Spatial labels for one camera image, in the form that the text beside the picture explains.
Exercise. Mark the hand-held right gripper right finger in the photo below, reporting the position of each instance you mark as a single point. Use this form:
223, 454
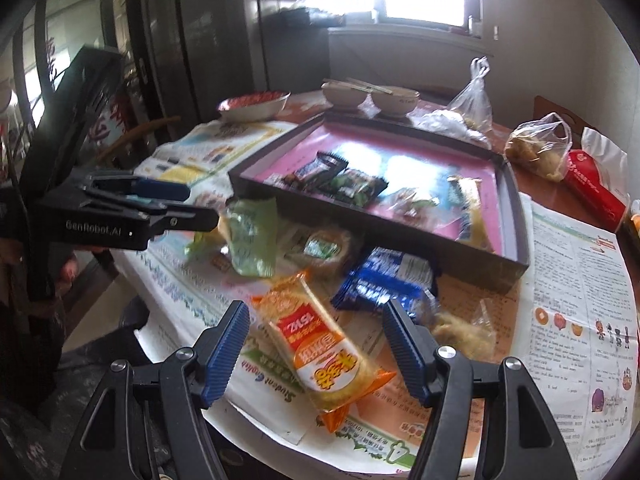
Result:
407, 350

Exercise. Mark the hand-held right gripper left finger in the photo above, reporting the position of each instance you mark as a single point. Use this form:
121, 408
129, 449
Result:
227, 355

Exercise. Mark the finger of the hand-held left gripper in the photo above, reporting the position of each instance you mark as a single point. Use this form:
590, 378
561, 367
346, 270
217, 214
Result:
185, 220
162, 190

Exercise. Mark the fluffy floss pastry clear packet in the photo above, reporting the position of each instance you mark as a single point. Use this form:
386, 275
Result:
462, 332

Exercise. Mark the yellow pastry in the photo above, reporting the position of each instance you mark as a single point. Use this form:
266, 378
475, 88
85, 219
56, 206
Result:
250, 240

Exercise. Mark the blue biscuit packet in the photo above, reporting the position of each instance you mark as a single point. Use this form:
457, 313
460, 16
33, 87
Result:
390, 270

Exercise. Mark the orange clear cracker packet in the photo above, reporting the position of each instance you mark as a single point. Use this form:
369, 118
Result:
315, 350

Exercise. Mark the dark grey shallow cardboard box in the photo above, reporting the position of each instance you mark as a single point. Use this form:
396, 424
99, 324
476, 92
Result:
440, 255

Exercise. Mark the round pastry with green label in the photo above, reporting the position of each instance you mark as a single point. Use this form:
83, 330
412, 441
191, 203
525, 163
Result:
327, 252

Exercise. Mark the brown chocolate bar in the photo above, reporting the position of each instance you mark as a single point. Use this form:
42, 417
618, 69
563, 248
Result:
312, 170

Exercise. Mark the clear packet with red sweet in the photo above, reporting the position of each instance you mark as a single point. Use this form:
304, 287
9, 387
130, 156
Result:
410, 205

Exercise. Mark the long yellow snack packet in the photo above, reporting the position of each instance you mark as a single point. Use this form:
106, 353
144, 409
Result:
467, 210

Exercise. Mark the black green cartoon snack packet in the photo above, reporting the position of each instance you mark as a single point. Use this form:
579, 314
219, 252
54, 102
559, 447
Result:
357, 185

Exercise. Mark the plastic bag of fried snacks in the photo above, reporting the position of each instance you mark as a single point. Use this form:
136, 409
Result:
537, 152

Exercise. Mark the person's left hand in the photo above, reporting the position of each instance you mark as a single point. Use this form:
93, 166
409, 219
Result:
69, 270

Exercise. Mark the curved wooden chair back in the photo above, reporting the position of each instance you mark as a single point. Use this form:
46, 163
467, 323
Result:
145, 132

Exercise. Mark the colourful student newspaper sheet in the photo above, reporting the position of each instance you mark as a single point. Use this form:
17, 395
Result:
175, 280

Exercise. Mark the red patterned bowl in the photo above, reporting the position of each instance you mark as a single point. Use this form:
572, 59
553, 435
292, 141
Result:
252, 105

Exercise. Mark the dark refrigerator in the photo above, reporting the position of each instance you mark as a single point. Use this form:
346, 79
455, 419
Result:
215, 35

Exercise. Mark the newspaper sheet with orange panel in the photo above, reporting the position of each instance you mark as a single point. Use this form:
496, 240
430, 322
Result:
565, 285

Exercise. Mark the white ceramic bowl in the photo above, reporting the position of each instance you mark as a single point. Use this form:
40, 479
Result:
395, 104
345, 97

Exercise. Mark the wooden chopsticks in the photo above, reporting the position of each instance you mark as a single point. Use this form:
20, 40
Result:
345, 85
375, 87

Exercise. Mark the red tissue pack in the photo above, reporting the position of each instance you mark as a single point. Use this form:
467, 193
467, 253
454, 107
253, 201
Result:
595, 185

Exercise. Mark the tied clear plastic bag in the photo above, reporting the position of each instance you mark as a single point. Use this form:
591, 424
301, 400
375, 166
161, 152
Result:
467, 105

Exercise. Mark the dark wooden chair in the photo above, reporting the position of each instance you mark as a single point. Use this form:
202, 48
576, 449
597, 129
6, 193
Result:
545, 110

